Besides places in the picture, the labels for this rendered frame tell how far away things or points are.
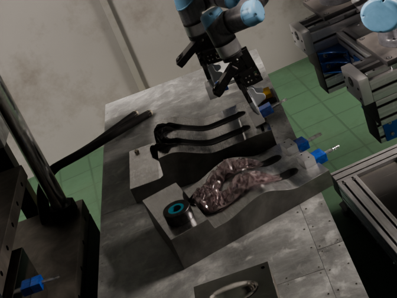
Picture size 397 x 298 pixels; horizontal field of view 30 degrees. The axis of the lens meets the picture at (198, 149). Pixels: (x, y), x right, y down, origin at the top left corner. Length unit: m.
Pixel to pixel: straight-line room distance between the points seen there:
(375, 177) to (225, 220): 1.25
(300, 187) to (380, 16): 0.52
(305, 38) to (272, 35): 2.07
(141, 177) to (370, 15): 0.91
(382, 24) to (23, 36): 2.79
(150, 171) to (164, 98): 0.67
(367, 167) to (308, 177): 1.11
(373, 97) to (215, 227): 0.65
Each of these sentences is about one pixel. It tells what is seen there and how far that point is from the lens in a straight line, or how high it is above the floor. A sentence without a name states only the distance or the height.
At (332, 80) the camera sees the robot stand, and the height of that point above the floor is 0.77.
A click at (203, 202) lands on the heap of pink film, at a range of 2.15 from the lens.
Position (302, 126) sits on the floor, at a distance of 4.15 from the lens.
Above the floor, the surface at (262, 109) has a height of 0.94.
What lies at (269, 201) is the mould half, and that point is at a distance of 2.11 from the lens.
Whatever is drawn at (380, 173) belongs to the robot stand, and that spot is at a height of 0.21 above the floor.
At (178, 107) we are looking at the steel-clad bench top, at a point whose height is 0.80.
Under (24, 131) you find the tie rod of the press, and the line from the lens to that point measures 2.46.
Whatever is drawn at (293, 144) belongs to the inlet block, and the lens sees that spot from 2.28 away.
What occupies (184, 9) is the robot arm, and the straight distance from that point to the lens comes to 2.53.
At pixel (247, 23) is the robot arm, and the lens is 2.27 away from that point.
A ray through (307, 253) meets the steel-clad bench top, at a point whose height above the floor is 0.80.
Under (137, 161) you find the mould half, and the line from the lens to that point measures 2.58.
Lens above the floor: 2.04
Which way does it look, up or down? 28 degrees down
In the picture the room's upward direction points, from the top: 23 degrees counter-clockwise
